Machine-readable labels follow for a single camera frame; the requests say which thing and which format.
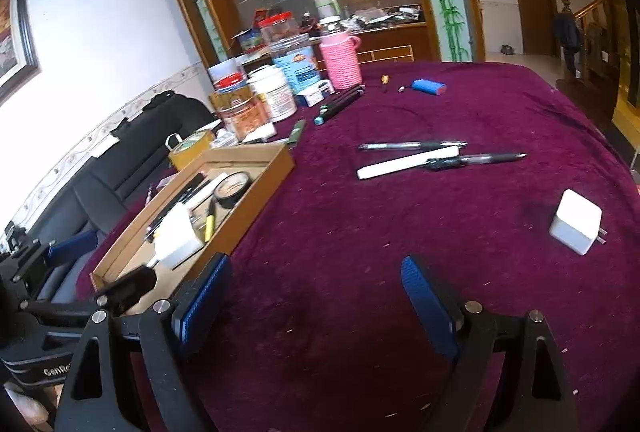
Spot colourful small box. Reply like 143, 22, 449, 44
235, 29, 266, 55

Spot yellow highlighter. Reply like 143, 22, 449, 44
202, 199, 218, 243

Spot blue battery pack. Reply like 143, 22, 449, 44
398, 79, 447, 96

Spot black gel pen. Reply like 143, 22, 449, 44
357, 140, 468, 151
425, 153, 527, 171

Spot white red tin can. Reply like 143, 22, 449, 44
207, 58, 249, 95

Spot clear jar red lid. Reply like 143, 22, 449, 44
258, 12, 301, 47

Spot wooden door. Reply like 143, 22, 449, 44
506, 0, 561, 57

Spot black tape roll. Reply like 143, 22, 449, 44
214, 173, 251, 210

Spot blue label jar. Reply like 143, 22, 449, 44
270, 34, 321, 95

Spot white plastic bottle jar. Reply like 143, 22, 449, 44
247, 65, 298, 123

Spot clear jar orange label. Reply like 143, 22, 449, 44
217, 92, 271, 143

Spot small white box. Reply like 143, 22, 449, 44
295, 80, 336, 107

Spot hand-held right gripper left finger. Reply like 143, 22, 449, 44
52, 253, 234, 432

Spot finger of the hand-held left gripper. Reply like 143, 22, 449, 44
20, 230, 99, 287
22, 266, 158, 328

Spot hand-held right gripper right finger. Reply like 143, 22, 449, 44
400, 255, 583, 432

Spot white barcode packet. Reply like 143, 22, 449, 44
210, 129, 238, 150

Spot green marker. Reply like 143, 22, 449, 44
287, 120, 307, 149

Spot white stick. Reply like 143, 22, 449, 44
185, 172, 228, 213

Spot pink knitted bottle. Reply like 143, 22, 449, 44
319, 16, 363, 91

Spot black sofa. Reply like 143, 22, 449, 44
0, 92, 216, 310

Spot cardboard box tray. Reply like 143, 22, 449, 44
90, 143, 296, 313

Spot framed wall picture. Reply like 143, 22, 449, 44
0, 0, 41, 105

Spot wooden staircase railing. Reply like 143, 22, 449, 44
572, 0, 631, 113

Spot black marker pens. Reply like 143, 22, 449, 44
313, 92, 365, 126

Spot white charger plug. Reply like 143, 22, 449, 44
548, 189, 608, 256
152, 204, 206, 270

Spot brown packing tape roll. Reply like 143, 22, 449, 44
167, 130, 217, 173

